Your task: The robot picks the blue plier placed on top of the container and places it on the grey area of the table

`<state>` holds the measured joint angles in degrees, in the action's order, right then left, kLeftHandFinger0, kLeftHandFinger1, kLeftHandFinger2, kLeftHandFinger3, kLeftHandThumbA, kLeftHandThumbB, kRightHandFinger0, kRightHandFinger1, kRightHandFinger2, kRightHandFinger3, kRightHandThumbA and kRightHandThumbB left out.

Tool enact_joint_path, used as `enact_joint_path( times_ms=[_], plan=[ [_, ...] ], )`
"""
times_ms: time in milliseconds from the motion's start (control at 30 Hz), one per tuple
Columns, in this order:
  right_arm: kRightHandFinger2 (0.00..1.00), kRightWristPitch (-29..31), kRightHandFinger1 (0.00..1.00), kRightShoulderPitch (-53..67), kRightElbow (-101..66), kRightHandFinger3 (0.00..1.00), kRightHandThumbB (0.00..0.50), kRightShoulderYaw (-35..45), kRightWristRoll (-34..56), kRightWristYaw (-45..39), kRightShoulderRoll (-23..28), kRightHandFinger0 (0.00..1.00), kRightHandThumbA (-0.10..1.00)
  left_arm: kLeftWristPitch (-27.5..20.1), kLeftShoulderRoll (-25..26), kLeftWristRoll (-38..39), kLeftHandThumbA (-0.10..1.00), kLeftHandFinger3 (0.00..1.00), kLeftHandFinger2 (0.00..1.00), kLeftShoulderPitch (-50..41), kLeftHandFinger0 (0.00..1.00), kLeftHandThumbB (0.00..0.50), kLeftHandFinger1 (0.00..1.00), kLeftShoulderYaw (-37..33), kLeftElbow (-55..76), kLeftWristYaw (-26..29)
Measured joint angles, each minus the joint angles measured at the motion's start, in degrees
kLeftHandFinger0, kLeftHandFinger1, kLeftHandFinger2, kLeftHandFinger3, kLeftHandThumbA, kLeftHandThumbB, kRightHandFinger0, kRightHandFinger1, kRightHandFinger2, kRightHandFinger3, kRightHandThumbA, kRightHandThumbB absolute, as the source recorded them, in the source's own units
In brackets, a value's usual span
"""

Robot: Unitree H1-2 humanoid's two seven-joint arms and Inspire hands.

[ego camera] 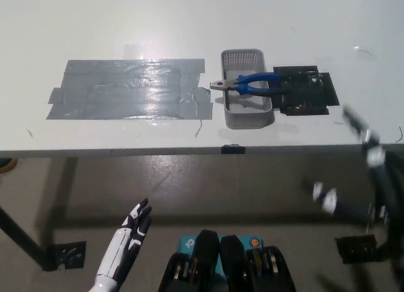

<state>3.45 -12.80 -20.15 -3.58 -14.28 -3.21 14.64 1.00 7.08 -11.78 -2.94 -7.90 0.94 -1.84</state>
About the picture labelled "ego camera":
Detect blue handled pliers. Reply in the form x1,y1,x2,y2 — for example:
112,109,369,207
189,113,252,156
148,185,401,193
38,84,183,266
210,71,293,96

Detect black right hand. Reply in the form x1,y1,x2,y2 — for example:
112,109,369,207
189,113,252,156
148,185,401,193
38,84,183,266
302,104,404,274

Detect grey duct tape patch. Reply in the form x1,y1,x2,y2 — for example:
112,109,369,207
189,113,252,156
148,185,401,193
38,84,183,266
45,58,214,121

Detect grey plastic perforated container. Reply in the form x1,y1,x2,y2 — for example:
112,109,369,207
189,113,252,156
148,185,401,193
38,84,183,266
220,48,274,129

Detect small black tape strip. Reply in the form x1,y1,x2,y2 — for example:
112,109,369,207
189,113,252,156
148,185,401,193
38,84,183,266
220,143,246,155

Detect yellow and black roll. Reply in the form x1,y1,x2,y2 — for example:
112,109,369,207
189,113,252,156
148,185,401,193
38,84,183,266
0,158,18,175

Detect white and black left hand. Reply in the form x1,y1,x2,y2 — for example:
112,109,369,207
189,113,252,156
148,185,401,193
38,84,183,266
85,198,153,292

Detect black tape patch on table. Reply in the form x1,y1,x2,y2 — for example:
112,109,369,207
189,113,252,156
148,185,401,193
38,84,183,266
271,64,340,117

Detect black floor tape patch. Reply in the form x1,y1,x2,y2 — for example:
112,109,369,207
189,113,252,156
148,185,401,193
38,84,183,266
40,240,88,271
335,234,378,265

